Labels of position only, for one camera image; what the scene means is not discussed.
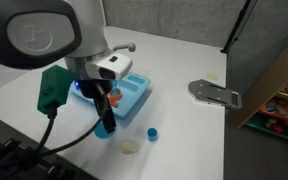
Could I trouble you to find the orange toy cup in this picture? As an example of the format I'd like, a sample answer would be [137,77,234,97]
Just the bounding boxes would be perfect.
[106,95,119,109]

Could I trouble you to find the small blue toy cup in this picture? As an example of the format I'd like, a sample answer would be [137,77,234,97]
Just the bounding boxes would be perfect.
[146,127,159,142]

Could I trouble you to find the black robot stand hardware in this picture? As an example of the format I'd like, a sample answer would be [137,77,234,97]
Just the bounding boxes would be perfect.
[0,133,95,180]

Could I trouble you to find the orange toy pan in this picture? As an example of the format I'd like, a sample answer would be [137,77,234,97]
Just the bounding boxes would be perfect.
[110,88,123,100]

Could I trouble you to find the yellow sticky note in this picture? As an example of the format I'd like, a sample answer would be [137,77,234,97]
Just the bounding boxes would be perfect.
[205,72,219,81]

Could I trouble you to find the black pole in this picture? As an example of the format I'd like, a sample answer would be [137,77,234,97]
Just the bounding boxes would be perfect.
[220,0,257,54]

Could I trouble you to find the wooden toy shelf colourful bins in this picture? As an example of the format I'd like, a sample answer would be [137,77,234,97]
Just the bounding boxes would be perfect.
[230,43,288,146]

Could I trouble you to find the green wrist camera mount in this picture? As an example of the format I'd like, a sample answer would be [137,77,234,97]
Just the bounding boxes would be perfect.
[36,64,75,116]

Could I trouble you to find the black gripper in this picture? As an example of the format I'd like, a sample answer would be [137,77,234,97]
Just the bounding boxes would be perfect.
[75,79,117,134]

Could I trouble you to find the light blue toy sink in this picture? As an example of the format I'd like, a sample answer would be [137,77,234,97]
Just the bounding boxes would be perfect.
[69,71,152,120]

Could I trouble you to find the beige detergent bottle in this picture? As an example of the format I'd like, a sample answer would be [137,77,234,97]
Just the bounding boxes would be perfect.
[121,139,140,155]

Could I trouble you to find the grey metal mounting plate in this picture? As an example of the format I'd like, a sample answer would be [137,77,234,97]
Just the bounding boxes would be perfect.
[187,78,243,111]

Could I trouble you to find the grey toy faucet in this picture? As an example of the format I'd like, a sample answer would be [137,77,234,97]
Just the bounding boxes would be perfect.
[112,42,137,53]

